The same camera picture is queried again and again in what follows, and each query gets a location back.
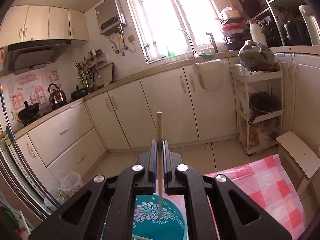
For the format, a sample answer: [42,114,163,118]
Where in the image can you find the range hood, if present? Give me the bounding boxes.
[1,39,72,76]

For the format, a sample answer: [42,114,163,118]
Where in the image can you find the wall water heater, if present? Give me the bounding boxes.
[95,0,126,36]

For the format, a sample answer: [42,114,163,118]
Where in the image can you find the black wok on stove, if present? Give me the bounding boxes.
[18,101,40,127]

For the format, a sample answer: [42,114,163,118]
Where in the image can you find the black pot on counter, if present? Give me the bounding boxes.
[71,85,89,101]

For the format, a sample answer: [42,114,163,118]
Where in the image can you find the beige wooden chopstick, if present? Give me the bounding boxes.
[157,112,163,219]

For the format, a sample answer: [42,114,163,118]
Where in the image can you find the teal perforated plastic basket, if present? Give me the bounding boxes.
[131,194,188,239]

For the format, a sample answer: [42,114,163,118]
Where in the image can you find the stacked bowls and pots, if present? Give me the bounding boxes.
[216,7,251,50]

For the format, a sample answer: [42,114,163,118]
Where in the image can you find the white thermos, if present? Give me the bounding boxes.
[248,19,268,47]

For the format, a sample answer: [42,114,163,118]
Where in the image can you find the green plastic bag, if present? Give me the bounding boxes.
[238,40,276,71]

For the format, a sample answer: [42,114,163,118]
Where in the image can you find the steel kettle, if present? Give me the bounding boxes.
[48,83,67,110]

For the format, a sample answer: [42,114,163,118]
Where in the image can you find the white rolling rack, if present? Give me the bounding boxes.
[232,63,284,156]

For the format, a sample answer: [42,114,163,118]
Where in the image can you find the clear floral waste bin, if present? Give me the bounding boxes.
[61,172,84,197]

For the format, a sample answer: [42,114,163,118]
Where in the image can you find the pink checkered tablecloth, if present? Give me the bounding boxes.
[164,154,308,240]

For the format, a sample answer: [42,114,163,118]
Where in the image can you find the mop pole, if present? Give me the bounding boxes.
[0,84,61,208]

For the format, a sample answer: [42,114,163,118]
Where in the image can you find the white wooden stool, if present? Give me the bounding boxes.
[276,132,319,197]

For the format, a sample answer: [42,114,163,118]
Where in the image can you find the black pan on rack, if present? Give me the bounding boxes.
[247,92,282,125]

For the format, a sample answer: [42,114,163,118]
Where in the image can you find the kitchen faucet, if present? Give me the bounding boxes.
[180,29,199,58]

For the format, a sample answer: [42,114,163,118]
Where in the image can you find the utensil holder rack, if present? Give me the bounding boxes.
[75,49,106,89]

